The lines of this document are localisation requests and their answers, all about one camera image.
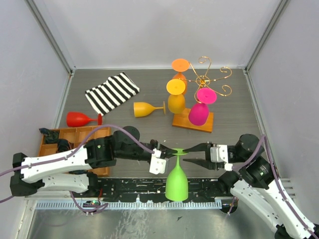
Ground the magenta plastic wine glass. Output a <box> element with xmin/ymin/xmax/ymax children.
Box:
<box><xmin>188</xmin><ymin>88</ymin><xmax>217</xmax><ymax>126</ymax></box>

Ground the green plastic wine glass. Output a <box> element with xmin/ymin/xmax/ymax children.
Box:
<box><xmin>165</xmin><ymin>148</ymin><xmax>188</xmax><ymax>202</ymax></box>

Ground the yellow-orange plastic wine glass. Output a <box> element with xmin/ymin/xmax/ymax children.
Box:
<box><xmin>166</xmin><ymin>79</ymin><xmax>185</xmax><ymax>114</ymax></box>

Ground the orange plastic wine glass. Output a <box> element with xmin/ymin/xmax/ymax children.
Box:
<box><xmin>171</xmin><ymin>58</ymin><xmax>189</xmax><ymax>85</ymax></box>

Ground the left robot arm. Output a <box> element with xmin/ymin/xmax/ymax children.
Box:
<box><xmin>9</xmin><ymin>126</ymin><xmax>177</xmax><ymax>197</ymax></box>

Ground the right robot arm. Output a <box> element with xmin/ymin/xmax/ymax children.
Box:
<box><xmin>184</xmin><ymin>134</ymin><xmax>319</xmax><ymax>239</ymax></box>

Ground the yellow plastic wine glass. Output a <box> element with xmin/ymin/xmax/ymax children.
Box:
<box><xmin>133</xmin><ymin>102</ymin><xmax>166</xmax><ymax>118</ymax></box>

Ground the red plastic wine glass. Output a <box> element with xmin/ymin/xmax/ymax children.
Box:
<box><xmin>66</xmin><ymin>112</ymin><xmax>103</xmax><ymax>127</ymax></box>

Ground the black white striped cloth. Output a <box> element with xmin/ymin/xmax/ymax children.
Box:
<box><xmin>85</xmin><ymin>72</ymin><xmax>140</xmax><ymax>116</ymax></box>

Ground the rolled dark orange-floral tie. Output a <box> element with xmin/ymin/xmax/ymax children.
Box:
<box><xmin>39</xmin><ymin>128</ymin><xmax>59</xmax><ymax>144</ymax></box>

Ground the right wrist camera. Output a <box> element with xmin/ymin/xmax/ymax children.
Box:
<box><xmin>210</xmin><ymin>144</ymin><xmax>233</xmax><ymax>171</ymax></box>

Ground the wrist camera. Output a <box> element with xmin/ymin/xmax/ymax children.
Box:
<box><xmin>149</xmin><ymin>149</ymin><xmax>167</xmax><ymax>175</ymax></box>
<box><xmin>210</xmin><ymin>144</ymin><xmax>233</xmax><ymax>171</ymax></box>

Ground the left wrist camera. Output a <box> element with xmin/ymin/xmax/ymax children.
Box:
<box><xmin>149</xmin><ymin>149</ymin><xmax>167</xmax><ymax>175</ymax></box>

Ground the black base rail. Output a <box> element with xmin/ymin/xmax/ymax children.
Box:
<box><xmin>71</xmin><ymin>177</ymin><xmax>247</xmax><ymax>204</ymax></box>

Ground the white slotted cable duct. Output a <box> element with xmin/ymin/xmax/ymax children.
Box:
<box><xmin>35</xmin><ymin>200</ymin><xmax>222</xmax><ymax>210</ymax></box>

